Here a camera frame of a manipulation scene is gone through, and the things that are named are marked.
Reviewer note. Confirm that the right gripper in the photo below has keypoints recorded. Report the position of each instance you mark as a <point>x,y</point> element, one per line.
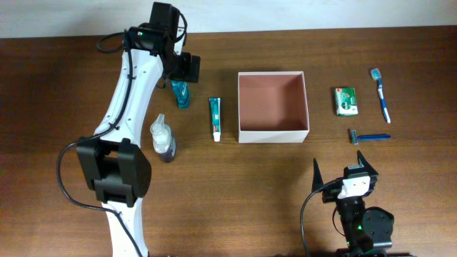
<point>330,190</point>

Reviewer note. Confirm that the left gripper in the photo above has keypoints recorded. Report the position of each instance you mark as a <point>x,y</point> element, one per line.
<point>189,68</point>

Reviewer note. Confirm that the teal mouthwash bottle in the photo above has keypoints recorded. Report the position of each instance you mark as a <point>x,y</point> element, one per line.
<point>181,91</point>

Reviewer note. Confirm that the green soap box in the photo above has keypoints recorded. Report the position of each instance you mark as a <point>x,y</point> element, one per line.
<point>346,104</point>

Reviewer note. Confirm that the clear spray bottle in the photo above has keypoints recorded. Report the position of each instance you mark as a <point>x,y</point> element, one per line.
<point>163,140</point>

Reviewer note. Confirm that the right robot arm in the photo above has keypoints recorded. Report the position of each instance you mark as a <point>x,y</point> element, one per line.
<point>367,230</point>

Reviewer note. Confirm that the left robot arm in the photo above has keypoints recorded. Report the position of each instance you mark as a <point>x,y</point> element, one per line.
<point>114,166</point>

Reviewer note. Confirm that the blue disposable razor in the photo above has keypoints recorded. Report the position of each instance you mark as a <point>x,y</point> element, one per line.
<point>355,138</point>

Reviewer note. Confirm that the white square cardboard box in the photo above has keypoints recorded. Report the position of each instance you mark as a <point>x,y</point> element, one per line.
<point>272,107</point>

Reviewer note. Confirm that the green toothpaste tube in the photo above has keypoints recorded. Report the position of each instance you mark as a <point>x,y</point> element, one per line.
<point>215,106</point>

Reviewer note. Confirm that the blue white toothbrush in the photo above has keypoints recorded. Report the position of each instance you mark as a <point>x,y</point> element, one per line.
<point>376,76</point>

